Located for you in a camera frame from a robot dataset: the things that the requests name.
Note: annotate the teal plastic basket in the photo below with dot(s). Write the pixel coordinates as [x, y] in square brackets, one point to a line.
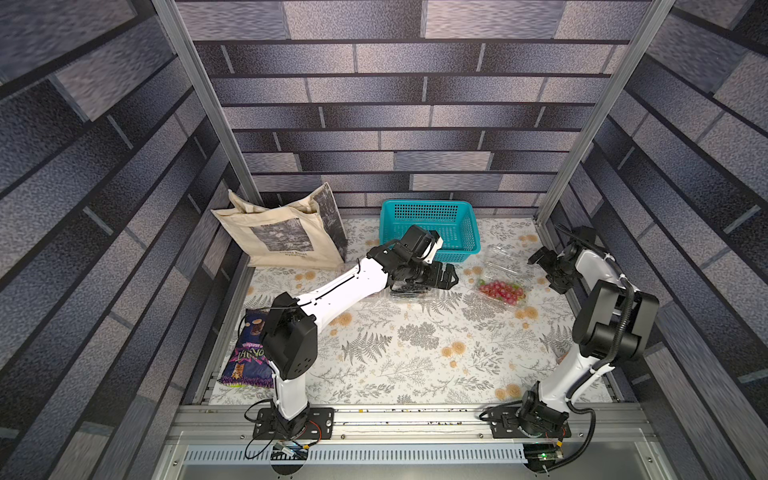
[454, 221]

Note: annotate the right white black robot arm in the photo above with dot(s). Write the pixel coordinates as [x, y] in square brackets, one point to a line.
[611, 327]

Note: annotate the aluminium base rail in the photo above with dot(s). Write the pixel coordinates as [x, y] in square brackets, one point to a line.
[605, 441]

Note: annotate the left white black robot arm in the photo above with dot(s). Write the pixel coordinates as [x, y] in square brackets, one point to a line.
[293, 326]

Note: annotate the beige canvas tote bag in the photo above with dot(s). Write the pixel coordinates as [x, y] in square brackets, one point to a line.
[306, 233]

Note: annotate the purple snack bag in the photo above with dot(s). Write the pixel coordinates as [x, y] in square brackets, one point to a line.
[247, 364]

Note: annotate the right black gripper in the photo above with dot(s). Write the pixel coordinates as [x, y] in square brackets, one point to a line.
[545, 260]

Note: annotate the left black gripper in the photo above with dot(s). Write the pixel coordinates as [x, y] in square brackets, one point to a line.
[434, 279]

